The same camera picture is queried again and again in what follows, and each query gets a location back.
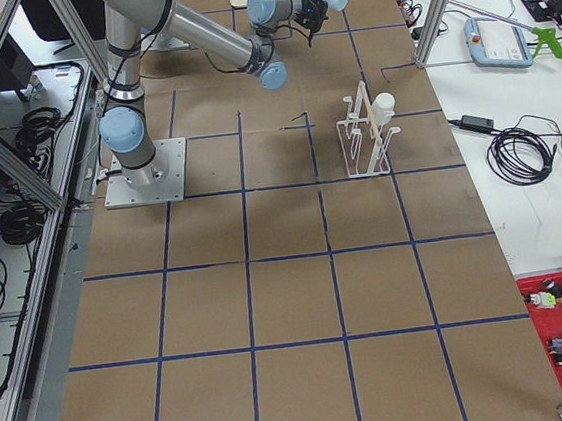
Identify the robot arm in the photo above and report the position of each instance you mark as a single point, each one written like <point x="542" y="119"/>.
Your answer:
<point x="267" y="16"/>
<point x="131" y="24"/>

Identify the black power adapter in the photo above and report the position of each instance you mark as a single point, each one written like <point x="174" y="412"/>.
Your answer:
<point x="477" y="124"/>

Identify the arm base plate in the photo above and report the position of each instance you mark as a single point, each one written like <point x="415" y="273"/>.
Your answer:
<point x="160" y="181"/>

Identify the pale green cup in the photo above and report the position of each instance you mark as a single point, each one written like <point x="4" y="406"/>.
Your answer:
<point x="383" y="108"/>

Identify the green handled grabber tool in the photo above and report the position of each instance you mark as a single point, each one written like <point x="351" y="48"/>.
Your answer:
<point x="536" y="37"/>

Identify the white wire cup rack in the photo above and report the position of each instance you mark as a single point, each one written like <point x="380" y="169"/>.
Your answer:
<point x="363" y="143"/>

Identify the aluminium frame post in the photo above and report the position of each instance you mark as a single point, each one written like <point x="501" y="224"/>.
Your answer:
<point x="428" y="35"/>

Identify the blue teach pendant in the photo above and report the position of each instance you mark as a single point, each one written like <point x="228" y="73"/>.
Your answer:
<point x="492" y="43"/>

